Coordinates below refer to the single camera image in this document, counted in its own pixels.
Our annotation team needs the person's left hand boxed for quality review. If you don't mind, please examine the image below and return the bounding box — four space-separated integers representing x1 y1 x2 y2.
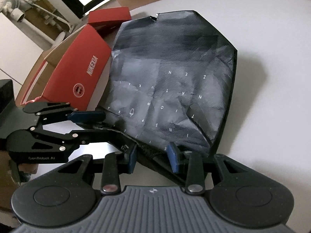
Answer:
18 163 38 175

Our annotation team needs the red cardboard shoe box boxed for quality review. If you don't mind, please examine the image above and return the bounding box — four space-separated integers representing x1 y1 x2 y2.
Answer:
16 7 131 111

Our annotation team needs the white mop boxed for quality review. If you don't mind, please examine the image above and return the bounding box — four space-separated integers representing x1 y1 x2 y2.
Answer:
25 0 74 33

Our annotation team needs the white standing fan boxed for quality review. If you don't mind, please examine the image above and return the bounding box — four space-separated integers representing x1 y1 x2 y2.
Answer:
1 0 66 47

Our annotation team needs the black shopping bag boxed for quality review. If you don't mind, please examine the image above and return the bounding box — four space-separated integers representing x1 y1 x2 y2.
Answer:
97 10 237 185

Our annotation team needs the white side cabinet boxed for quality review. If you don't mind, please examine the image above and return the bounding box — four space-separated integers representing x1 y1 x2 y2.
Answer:
0 14 43 97

